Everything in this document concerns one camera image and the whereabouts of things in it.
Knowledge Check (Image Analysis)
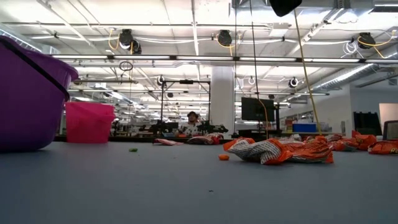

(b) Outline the orange candy packet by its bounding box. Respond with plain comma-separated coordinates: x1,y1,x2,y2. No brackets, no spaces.
368,140,398,156
332,136,359,152
351,130,377,151
279,136,335,164

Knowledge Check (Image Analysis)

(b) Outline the brown candy bar packet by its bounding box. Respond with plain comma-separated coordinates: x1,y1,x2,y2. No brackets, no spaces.
186,136,214,146

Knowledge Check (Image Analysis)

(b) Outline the long ceiling light bar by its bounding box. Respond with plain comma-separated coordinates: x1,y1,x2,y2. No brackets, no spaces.
0,54,398,63

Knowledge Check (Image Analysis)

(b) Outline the black flat monitor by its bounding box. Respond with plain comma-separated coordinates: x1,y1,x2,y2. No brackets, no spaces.
241,97,276,122

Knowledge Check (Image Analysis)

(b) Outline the white pillar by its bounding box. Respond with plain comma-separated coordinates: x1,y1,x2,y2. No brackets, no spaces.
210,65,236,128

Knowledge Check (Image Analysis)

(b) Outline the blue storage bin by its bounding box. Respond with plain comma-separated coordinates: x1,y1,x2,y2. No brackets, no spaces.
292,123,317,133

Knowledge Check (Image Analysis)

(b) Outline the black folding panel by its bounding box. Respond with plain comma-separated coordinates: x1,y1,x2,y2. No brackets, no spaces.
353,111,383,136

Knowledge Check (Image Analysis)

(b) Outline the white board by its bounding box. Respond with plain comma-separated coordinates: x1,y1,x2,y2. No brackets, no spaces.
378,102,398,121

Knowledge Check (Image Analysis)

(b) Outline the person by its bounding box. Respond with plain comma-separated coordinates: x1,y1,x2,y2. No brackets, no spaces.
176,111,205,138

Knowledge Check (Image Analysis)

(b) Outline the dark chair back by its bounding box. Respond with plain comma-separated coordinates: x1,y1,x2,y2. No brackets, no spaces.
382,119,398,141

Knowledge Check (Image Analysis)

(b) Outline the pink plastic basket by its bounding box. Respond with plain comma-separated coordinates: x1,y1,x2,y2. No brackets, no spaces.
65,101,116,144

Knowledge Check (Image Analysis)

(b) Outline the purple plastic basket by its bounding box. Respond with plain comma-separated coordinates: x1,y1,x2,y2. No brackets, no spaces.
0,35,80,153

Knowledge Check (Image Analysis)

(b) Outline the long yellow cable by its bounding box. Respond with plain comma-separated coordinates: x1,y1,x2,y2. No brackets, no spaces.
294,9,323,136

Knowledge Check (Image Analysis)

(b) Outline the silver air duct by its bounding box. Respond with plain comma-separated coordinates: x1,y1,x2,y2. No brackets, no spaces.
0,29,43,54
310,51,398,91

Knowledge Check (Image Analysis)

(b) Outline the short yellow cable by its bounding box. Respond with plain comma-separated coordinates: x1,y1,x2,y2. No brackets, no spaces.
257,99,269,139

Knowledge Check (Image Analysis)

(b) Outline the black metal frame rig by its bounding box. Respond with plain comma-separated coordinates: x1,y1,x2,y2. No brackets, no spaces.
159,79,212,125

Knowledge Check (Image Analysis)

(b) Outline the black cable ring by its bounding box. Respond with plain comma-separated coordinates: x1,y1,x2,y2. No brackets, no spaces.
119,60,134,72

